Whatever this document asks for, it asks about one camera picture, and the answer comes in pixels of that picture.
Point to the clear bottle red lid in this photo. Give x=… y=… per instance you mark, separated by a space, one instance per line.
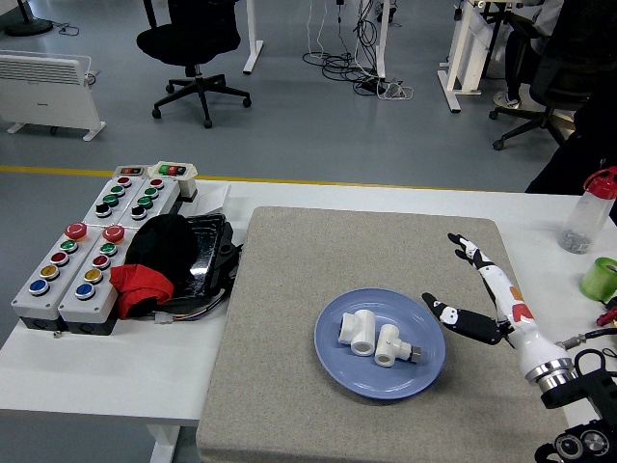
x=585 y=217

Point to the blue plate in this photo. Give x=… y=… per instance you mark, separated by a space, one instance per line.
x=337 y=376

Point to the black office chair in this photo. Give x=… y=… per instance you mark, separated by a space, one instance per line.
x=193 y=43

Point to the plain white pipe tee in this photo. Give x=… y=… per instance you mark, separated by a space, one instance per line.
x=356 y=333

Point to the black swivel chair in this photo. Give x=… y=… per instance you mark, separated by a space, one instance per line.
x=544 y=106

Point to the black cloth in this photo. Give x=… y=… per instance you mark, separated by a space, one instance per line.
x=161 y=246

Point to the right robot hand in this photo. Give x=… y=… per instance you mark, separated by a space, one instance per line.
x=516 y=304

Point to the green tape roll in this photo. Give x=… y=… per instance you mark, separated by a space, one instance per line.
x=598 y=282

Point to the five-button control box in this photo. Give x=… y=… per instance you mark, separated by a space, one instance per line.
x=43 y=289
x=89 y=294

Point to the white desk leg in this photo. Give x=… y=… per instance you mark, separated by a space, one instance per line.
x=382 y=38
x=253 y=38

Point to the grey-brown mat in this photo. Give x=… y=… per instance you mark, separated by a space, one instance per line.
x=289 y=337

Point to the red tool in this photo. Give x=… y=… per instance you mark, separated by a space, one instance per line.
x=608 y=317

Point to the four-button control box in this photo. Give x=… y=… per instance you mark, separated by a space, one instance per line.
x=111 y=200
x=147 y=198

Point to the black stand base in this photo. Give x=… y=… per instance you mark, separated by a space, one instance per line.
x=29 y=26

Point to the seated person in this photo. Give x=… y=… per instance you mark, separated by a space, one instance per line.
x=518 y=53

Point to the red cloth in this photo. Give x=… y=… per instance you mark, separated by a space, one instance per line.
x=140 y=289

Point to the white panel heater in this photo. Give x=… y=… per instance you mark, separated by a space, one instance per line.
x=43 y=89

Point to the white table leg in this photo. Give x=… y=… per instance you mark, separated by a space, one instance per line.
x=164 y=443

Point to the black plastic tray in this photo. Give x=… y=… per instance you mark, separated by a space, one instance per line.
x=209 y=255

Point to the white desk frame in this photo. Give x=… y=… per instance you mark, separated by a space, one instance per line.
x=458 y=58

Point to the small grey rocker switch box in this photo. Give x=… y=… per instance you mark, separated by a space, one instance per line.
x=131 y=171

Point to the white pipe tee metal nut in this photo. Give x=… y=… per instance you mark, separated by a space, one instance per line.
x=388 y=345

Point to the cream green-red switch box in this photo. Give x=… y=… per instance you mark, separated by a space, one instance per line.
x=173 y=171

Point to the white paper sheet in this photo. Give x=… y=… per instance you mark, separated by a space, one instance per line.
x=212 y=197

